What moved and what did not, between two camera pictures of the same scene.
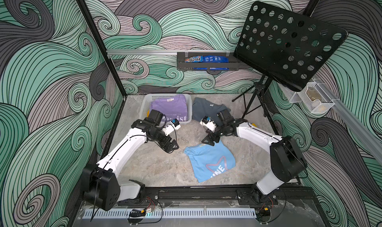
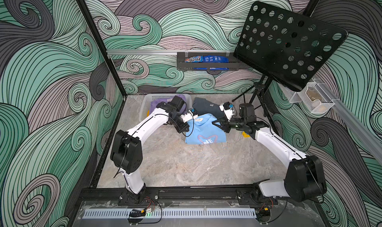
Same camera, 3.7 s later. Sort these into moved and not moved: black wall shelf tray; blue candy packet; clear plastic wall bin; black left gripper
Moved: black left gripper
Not moved: blue candy packet; clear plastic wall bin; black wall shelf tray
